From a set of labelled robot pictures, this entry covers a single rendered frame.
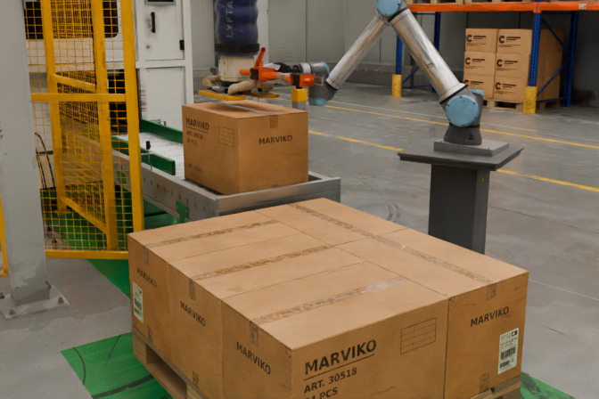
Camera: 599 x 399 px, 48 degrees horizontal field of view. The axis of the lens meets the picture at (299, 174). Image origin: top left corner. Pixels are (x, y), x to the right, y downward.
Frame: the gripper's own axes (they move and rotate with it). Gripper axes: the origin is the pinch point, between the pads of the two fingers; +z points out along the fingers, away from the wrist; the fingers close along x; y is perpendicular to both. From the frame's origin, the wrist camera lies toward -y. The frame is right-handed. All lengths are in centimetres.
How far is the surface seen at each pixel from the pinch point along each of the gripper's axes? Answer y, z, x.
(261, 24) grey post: 270, -161, 21
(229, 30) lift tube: 20.6, 7.3, 20.1
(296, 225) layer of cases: -49, 16, -60
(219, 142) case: 13.6, 18.3, -32.6
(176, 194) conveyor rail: 33, 34, -61
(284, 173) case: -4.3, -7.5, -48.3
